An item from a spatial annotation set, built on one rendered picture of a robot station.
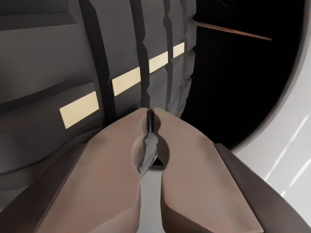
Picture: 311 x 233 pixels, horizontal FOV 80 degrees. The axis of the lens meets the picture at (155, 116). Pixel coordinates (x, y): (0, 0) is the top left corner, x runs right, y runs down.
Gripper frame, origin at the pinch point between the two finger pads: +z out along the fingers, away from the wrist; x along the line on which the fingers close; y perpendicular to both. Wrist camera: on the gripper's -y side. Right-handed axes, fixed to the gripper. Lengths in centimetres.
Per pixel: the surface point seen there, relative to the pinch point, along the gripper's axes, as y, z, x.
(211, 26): 0, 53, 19
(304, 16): -4.5, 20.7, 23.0
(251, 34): 1, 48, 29
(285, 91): 7.1, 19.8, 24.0
